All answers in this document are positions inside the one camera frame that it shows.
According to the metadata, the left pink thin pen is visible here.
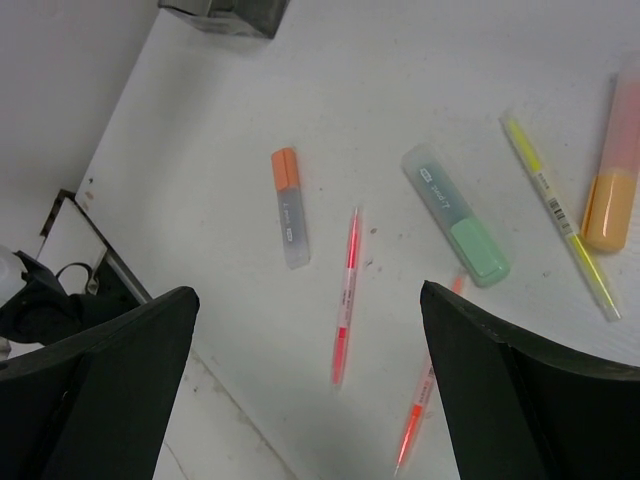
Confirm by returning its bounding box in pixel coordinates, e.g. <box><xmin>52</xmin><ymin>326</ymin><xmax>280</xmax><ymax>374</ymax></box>
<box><xmin>331</xmin><ymin>207</ymin><xmax>362</xmax><ymax>388</ymax></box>

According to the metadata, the orange pink highlighter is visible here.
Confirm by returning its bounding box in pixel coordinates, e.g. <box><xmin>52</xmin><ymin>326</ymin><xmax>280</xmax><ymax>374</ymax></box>
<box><xmin>581</xmin><ymin>51</ymin><xmax>639</xmax><ymax>252</ymax></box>

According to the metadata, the right pink thin pen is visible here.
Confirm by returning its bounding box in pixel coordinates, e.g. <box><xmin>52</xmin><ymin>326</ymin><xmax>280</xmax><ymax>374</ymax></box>
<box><xmin>393</xmin><ymin>267</ymin><xmax>469</xmax><ymax>476</ymax></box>

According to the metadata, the wooden clear organizer container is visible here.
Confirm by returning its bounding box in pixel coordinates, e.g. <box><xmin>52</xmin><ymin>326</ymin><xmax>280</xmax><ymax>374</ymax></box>
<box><xmin>157</xmin><ymin>0</ymin><xmax>289</xmax><ymax>40</ymax></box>

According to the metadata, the pink thin pen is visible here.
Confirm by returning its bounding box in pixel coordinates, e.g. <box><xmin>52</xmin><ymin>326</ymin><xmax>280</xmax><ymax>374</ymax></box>
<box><xmin>393</xmin><ymin>267</ymin><xmax>469</xmax><ymax>476</ymax></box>
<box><xmin>331</xmin><ymin>207</ymin><xmax>362</xmax><ymax>388</ymax></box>

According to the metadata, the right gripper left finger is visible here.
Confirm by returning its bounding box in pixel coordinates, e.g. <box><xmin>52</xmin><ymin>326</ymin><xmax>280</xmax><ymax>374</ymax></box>
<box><xmin>1</xmin><ymin>286</ymin><xmax>200</xmax><ymax>479</ymax></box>

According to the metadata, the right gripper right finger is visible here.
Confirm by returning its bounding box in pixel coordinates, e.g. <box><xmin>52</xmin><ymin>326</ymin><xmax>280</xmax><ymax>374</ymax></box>
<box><xmin>420</xmin><ymin>282</ymin><xmax>639</xmax><ymax>479</ymax></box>

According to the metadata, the aluminium rail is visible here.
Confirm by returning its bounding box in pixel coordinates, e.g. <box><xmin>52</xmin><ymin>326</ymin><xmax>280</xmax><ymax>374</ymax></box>
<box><xmin>36</xmin><ymin>190</ymin><xmax>151</xmax><ymax>306</ymax></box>

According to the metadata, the green cap highlighter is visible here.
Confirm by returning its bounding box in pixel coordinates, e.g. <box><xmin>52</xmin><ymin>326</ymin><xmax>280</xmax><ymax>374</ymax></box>
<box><xmin>401</xmin><ymin>144</ymin><xmax>511</xmax><ymax>288</ymax></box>

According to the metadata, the yellow thin pen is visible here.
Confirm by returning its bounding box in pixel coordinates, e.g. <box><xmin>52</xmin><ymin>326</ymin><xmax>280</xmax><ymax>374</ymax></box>
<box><xmin>500</xmin><ymin>112</ymin><xmax>622</xmax><ymax>322</ymax></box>

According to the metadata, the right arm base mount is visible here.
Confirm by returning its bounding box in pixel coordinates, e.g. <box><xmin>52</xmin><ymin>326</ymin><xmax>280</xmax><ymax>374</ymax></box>
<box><xmin>1</xmin><ymin>247</ymin><xmax>143</xmax><ymax>346</ymax></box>

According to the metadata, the orange cap grey highlighter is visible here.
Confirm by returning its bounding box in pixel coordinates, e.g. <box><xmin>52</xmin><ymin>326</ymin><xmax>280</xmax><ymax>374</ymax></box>
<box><xmin>271</xmin><ymin>147</ymin><xmax>310</xmax><ymax>269</ymax></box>

